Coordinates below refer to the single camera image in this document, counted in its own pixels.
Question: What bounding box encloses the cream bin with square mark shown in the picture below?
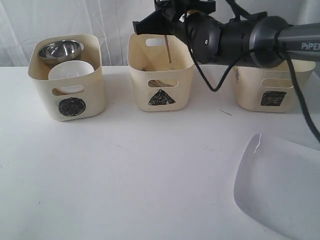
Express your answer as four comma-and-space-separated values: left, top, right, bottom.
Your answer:
231, 59, 316, 114

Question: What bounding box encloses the cream bin with circle mark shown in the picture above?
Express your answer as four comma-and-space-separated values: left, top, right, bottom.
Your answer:
28, 34, 106, 122

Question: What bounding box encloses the cream bin with triangle mark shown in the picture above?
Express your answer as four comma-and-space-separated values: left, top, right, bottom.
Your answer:
127, 34, 194, 112

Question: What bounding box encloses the white square plate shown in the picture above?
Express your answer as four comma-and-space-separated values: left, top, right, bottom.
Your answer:
233, 133, 320, 240

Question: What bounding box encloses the stainless steel bowl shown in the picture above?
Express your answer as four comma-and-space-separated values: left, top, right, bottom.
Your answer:
38, 39, 83, 65

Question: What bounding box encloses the wooden chopstick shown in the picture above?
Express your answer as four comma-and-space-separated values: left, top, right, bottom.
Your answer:
164, 35, 172, 64
147, 80, 173, 88

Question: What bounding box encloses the white plastic bowl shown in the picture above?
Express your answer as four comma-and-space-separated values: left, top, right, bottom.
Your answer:
48, 60, 95, 95

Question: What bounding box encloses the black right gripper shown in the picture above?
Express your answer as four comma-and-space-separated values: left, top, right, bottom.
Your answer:
132, 0, 216, 35

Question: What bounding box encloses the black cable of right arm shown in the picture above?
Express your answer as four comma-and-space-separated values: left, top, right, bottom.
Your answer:
184, 0, 320, 151

